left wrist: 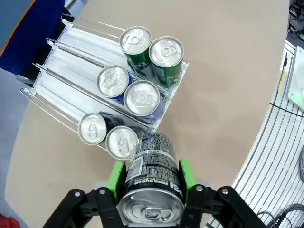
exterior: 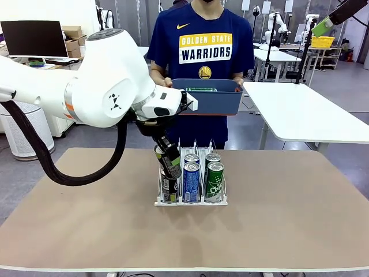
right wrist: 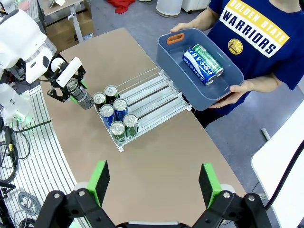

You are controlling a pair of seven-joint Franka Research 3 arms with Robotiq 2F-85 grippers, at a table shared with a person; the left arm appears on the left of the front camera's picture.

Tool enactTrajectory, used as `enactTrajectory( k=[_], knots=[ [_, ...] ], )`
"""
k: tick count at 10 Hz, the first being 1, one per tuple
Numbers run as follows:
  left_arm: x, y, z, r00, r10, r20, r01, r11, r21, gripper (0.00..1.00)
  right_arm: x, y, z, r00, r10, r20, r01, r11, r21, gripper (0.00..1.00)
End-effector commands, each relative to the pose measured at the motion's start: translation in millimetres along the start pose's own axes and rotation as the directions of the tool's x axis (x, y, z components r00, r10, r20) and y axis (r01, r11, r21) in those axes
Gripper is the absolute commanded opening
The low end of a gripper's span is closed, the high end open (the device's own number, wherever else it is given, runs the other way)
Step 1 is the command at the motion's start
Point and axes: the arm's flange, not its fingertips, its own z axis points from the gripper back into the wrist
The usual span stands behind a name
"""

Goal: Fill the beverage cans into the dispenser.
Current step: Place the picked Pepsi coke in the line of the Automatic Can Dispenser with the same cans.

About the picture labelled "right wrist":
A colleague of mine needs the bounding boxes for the green beverage can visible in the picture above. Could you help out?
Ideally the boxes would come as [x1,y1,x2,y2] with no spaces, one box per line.
[192,44,225,78]
[123,114,139,138]
[110,120,127,143]

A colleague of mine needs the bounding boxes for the white cylindrical air purifier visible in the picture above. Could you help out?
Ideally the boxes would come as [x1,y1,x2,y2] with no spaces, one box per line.
[155,0,184,18]

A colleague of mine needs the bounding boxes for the red cloth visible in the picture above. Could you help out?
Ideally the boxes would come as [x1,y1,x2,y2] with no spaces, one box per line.
[105,0,136,14]

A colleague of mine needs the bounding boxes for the white table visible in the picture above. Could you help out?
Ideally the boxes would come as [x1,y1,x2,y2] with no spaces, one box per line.
[251,108,304,228]

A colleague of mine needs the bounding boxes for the person right forearm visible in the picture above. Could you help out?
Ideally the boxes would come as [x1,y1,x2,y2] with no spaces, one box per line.
[191,7,220,31]

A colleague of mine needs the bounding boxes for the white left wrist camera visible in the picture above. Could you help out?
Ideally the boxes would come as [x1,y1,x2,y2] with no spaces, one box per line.
[57,56,83,88]

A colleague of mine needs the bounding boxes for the blue beverage can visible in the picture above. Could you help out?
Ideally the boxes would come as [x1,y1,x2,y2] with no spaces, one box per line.
[113,98,129,122]
[99,103,117,130]
[182,48,217,86]

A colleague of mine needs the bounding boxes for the grey coiled cable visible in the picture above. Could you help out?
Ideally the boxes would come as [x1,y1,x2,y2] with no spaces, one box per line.
[17,191,41,217]

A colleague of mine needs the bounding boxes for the grey-blue plastic bin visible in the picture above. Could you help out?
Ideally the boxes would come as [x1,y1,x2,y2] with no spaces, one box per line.
[156,28,245,112]

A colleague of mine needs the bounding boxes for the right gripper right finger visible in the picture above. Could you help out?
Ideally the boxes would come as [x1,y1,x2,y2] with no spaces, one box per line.
[193,162,273,228]

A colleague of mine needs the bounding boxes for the person left forearm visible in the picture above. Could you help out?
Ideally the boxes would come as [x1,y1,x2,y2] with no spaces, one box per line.
[246,72,285,94]

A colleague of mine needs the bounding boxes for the person left hand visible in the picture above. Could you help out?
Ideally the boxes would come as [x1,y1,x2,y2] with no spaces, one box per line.
[209,79,250,109]

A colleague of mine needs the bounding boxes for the black beverage can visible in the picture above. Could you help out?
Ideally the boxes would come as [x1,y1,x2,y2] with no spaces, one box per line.
[104,85,120,105]
[92,91,107,112]
[67,79,95,110]

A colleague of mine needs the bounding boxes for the clear acrylic can dispenser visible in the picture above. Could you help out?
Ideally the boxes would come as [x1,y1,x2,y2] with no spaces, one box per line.
[92,66,192,152]

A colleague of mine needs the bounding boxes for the slotted aluminium base plate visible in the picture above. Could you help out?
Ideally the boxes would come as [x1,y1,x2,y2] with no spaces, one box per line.
[0,85,80,228]

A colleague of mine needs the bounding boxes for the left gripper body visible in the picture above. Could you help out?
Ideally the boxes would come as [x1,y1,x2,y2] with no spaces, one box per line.
[44,70,63,89]

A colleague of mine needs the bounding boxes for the person right hand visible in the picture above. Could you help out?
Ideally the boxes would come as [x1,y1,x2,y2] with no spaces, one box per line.
[170,22,194,33]

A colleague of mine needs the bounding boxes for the white cabinet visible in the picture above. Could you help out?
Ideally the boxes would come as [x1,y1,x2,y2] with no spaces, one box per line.
[181,0,211,12]

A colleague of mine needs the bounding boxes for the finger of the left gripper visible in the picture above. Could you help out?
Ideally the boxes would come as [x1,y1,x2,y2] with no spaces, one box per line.
[76,65,88,90]
[47,86,78,103]

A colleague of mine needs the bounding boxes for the thick black cable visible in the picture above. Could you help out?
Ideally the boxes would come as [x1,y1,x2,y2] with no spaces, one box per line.
[264,144,304,211]

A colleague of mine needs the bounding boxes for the person blue Warriors shirt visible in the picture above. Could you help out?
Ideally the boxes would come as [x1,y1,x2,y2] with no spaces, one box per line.
[206,0,304,117]

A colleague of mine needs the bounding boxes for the person black trousers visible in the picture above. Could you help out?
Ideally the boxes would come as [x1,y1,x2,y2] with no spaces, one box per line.
[193,104,228,129]

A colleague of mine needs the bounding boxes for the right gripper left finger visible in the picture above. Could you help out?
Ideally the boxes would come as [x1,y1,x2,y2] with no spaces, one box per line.
[34,160,117,228]

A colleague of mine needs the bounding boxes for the large brown cardboard box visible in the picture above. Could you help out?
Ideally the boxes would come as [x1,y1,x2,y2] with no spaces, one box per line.
[45,10,95,55]

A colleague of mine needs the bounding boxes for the brown desk white leg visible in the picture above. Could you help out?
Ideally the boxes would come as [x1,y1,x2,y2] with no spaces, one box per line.
[41,0,91,43]

